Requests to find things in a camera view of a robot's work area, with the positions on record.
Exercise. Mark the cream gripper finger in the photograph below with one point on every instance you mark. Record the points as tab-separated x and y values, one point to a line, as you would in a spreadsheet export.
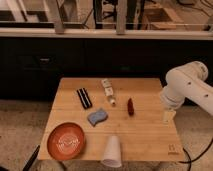
168	115

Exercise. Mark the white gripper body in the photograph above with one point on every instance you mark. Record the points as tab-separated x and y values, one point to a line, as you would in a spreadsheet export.
170	98

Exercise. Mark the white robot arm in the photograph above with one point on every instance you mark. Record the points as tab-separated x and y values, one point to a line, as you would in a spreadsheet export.
186	81

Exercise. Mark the small clear bottle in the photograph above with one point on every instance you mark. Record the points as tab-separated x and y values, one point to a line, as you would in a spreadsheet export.
108	91

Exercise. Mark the blue sponge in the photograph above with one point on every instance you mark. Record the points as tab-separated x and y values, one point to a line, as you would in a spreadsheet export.
95	117

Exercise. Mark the white foam cup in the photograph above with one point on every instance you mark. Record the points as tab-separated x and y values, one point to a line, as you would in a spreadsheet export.
112	153

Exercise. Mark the cardboard box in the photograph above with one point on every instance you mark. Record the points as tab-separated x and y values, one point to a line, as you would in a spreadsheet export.
156	17

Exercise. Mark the black striped case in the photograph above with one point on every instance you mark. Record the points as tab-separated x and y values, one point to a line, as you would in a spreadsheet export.
84	98

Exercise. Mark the black chair leg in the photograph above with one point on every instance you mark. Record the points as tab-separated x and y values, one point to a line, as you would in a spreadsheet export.
31	160

